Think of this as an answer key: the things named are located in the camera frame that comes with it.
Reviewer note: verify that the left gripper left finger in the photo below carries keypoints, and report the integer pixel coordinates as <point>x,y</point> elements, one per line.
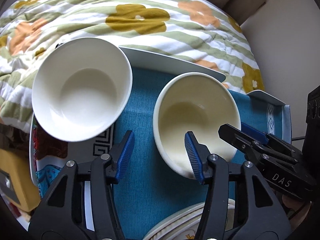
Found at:
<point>120,155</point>

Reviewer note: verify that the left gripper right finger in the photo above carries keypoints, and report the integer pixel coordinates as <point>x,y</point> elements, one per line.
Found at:
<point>200,158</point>

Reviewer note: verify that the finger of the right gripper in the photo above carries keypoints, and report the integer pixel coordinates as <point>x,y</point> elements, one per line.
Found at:
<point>239,140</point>
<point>266,139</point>

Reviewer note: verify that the cream bowl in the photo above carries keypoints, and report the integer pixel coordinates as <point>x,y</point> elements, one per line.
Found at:
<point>193,102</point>

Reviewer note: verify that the white duck small plate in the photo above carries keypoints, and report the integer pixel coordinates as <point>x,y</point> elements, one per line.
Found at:
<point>180,225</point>

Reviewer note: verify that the blue table cloth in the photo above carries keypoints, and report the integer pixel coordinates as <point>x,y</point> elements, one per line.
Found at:
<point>150,154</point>

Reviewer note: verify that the white bowl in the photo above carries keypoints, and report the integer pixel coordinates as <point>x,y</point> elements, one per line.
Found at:
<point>81,89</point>

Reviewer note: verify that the yellow tissue box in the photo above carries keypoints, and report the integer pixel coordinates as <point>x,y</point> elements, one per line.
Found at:
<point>16,182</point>

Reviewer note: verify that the floral striped quilt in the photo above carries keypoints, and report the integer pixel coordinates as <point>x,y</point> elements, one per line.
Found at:
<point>191,30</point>

